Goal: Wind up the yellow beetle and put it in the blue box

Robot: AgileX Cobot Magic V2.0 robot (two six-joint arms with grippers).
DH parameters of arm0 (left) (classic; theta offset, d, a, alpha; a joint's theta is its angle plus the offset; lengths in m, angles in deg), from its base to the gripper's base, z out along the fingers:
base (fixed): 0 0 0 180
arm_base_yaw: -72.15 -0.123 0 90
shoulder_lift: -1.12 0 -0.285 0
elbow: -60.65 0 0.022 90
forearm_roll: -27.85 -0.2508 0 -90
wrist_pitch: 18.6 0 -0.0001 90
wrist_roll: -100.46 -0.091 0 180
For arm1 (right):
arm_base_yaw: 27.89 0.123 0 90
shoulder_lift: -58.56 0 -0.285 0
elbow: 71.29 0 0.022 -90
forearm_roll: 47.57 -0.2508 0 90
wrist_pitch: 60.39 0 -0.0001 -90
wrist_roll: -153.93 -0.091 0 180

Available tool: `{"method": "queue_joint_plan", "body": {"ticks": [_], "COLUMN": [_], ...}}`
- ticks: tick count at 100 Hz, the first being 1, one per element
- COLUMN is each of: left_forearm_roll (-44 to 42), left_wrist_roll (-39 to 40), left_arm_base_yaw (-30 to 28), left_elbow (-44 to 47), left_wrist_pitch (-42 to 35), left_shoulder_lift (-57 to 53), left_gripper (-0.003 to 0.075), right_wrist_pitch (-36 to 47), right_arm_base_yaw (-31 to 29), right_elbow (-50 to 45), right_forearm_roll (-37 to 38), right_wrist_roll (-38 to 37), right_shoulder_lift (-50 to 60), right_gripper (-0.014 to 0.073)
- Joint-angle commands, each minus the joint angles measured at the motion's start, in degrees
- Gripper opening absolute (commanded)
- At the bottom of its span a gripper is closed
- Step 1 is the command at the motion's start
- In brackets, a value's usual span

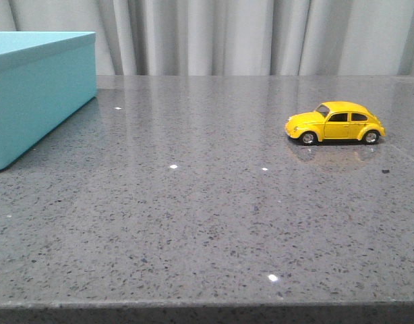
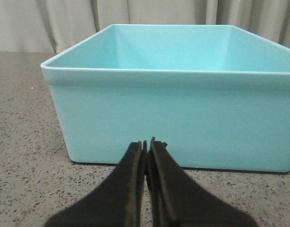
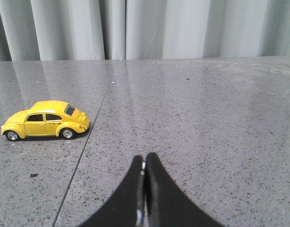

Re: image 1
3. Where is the yellow toy beetle car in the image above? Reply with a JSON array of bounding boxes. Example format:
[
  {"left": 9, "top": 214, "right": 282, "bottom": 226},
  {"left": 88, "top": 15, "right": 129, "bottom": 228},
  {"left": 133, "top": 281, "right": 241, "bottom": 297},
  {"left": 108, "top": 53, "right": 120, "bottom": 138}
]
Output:
[{"left": 285, "top": 101, "right": 386, "bottom": 146}]

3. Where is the light blue storage box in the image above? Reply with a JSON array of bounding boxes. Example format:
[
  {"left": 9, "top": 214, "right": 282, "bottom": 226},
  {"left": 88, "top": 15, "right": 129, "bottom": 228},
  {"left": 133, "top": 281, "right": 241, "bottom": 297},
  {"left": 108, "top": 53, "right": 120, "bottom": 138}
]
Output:
[{"left": 0, "top": 32, "right": 96, "bottom": 170}]

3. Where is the grey pleated curtain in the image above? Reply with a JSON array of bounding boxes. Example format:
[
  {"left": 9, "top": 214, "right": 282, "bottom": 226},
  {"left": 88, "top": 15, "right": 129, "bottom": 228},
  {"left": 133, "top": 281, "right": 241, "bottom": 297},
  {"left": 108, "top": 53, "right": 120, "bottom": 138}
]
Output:
[{"left": 0, "top": 0, "right": 414, "bottom": 76}]

